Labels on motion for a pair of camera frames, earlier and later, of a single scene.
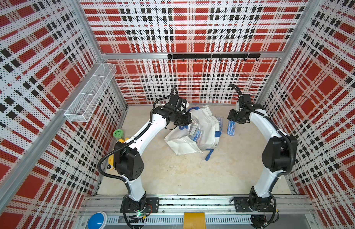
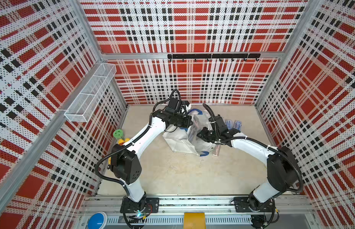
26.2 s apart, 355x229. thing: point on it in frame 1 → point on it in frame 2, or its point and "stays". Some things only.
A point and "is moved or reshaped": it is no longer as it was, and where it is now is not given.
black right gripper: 231,117 → 203,136
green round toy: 118,133 stays
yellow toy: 110,165 stays
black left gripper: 188,120 stays
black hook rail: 195,56 stays
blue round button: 98,220 stays
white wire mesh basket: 84,104 stays
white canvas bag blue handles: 182,143 is moved or reshaped
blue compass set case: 195,131 → 237,125
